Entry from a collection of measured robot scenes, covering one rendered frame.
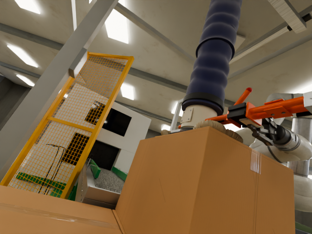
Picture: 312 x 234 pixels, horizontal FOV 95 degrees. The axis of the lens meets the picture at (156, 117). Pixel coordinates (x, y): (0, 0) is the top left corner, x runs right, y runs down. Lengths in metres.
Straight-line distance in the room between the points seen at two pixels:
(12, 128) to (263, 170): 1.72
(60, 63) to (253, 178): 1.79
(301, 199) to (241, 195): 0.85
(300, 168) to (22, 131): 2.09
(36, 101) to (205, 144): 1.56
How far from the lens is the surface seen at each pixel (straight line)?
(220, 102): 0.78
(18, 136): 1.69
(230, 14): 1.24
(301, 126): 1.35
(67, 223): 0.67
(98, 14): 2.27
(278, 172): 0.64
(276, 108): 0.56
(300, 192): 1.31
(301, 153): 0.86
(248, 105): 0.60
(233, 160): 0.46
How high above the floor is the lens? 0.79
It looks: 20 degrees up
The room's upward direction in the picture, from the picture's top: 19 degrees clockwise
